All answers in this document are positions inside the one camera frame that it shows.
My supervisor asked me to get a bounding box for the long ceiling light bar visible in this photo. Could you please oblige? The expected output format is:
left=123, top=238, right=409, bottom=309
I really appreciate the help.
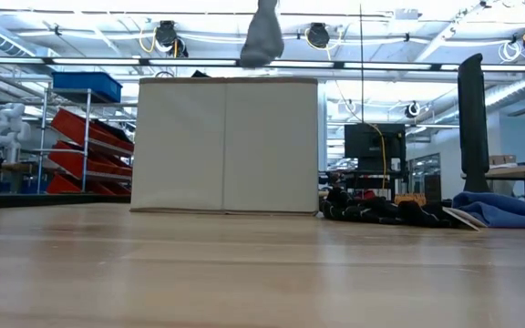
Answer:
left=0, top=56, right=525, bottom=73

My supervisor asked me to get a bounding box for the black upright post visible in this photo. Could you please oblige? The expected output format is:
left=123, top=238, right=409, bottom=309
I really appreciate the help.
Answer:
left=457, top=53, right=492, bottom=193

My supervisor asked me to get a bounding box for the white paper tag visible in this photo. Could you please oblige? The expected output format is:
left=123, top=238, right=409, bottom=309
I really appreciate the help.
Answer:
left=441, top=206, right=489, bottom=232

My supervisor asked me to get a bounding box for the grey sock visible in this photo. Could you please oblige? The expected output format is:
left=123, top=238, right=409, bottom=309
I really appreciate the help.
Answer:
left=238, top=0, right=286, bottom=69

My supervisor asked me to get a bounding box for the blue plastic bin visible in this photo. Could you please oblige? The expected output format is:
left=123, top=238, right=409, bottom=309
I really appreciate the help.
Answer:
left=51, top=71, right=123, bottom=104

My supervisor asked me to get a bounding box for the metal shelf rack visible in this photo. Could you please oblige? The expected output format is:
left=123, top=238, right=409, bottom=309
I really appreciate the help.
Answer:
left=34, top=86, right=137, bottom=196

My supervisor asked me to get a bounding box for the small cardboard box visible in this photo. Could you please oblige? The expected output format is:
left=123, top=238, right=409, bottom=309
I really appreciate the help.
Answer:
left=489, top=154, right=518, bottom=167

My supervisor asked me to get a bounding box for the thin black hanging cable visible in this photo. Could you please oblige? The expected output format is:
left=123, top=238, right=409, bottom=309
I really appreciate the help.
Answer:
left=358, top=4, right=365, bottom=125

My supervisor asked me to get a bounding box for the beige fabric storage box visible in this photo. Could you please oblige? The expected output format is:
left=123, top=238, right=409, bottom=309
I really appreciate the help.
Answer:
left=129, top=70, right=321, bottom=216

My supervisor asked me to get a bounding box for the blue floor crate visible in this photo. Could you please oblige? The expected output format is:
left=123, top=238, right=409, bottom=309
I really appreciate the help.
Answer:
left=0, top=179, right=40, bottom=196

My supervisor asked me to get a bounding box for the wooden workbench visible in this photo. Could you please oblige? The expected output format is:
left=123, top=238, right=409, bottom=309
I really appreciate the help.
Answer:
left=460, top=161, right=525, bottom=204

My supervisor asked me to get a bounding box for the yellow hanging cable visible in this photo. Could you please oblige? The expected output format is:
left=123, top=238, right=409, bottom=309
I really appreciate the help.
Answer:
left=333, top=79, right=389, bottom=191

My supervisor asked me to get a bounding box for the black monitor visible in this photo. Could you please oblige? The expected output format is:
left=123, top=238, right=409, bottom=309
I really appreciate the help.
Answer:
left=344, top=122, right=407, bottom=173

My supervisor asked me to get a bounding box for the red plastic bin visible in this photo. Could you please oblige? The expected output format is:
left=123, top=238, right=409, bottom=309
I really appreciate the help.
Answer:
left=46, top=139, right=134, bottom=179
left=46, top=172, right=132, bottom=197
left=50, top=108, right=135, bottom=154

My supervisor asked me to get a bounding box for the blue sock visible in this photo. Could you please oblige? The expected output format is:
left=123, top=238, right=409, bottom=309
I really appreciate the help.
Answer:
left=451, top=190, right=525, bottom=218
left=465, top=204, right=525, bottom=230

